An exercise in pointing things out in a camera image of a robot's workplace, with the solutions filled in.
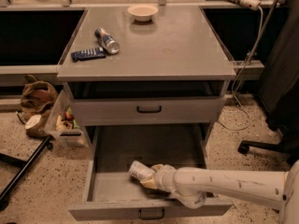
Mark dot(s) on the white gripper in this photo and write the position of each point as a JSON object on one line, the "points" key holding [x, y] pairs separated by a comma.
{"points": [[163, 175]]}

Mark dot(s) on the clear plastic water bottle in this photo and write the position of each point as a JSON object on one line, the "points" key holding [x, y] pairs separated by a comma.
{"points": [[140, 171]]}

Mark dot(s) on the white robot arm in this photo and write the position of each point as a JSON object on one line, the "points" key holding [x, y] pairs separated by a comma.
{"points": [[278, 190]]}

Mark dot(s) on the open grey lower drawer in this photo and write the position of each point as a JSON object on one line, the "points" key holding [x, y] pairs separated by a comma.
{"points": [[110, 192]]}

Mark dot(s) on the grey drawer cabinet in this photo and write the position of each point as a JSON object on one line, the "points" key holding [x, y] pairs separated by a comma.
{"points": [[175, 55]]}

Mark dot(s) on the clear plastic storage bin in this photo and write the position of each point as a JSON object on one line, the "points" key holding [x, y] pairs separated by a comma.
{"points": [[61, 124]]}

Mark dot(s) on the black metal stand leg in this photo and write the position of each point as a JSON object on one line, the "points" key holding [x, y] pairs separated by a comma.
{"points": [[23, 166]]}

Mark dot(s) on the dark blue snack bar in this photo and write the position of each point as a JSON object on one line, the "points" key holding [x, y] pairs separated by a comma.
{"points": [[88, 54]]}

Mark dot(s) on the silver blue soda can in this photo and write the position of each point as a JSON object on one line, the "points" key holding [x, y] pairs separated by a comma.
{"points": [[107, 41]]}

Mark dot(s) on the brown cloth bag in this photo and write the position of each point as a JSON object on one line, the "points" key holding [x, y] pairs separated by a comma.
{"points": [[37, 100]]}

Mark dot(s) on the white bowl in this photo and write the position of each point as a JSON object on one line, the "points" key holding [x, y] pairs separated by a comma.
{"points": [[142, 13]]}

